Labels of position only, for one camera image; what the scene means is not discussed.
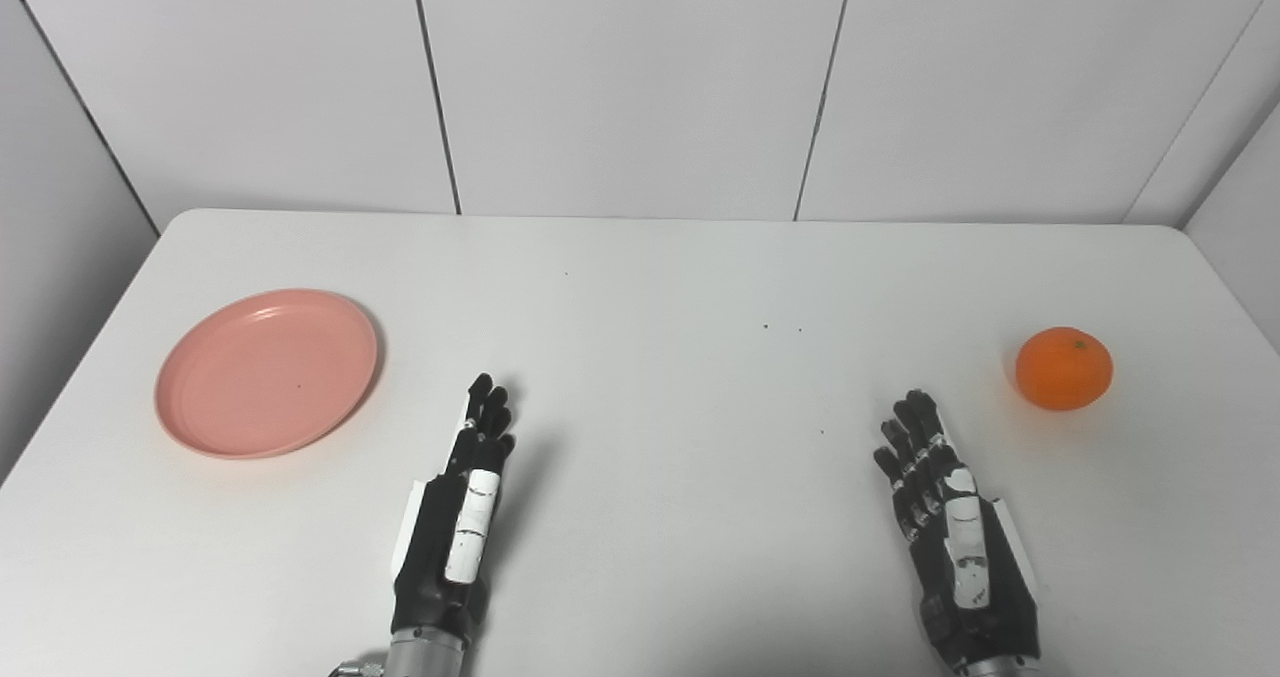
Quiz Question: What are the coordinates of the orange fruit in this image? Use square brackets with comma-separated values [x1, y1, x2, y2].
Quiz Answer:
[1015, 327, 1114, 412]

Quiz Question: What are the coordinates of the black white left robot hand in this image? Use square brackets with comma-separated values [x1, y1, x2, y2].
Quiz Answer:
[390, 372, 518, 648]

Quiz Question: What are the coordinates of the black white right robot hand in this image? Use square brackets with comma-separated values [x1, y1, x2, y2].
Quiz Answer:
[873, 389, 1041, 670]

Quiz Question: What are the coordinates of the pink plastic plate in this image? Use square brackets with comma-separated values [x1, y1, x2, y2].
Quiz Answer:
[154, 289, 380, 460]

